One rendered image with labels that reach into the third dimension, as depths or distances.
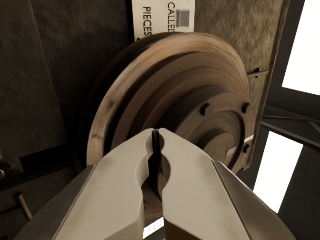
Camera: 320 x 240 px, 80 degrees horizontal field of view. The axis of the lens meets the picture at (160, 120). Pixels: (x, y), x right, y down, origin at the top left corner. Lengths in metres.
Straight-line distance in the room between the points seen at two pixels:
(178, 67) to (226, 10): 0.38
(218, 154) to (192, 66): 0.18
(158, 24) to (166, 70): 0.19
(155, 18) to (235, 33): 0.33
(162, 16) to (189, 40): 0.14
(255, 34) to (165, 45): 0.53
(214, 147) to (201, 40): 0.21
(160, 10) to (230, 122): 0.30
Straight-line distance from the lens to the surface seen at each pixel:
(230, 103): 0.39
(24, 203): 0.50
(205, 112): 0.33
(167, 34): 0.44
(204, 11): 0.63
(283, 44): 7.53
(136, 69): 0.34
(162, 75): 0.35
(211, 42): 0.44
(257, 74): 0.88
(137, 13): 0.49
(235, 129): 0.46
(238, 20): 0.75
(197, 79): 0.38
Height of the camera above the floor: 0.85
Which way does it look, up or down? 29 degrees up
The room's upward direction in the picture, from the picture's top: 72 degrees clockwise
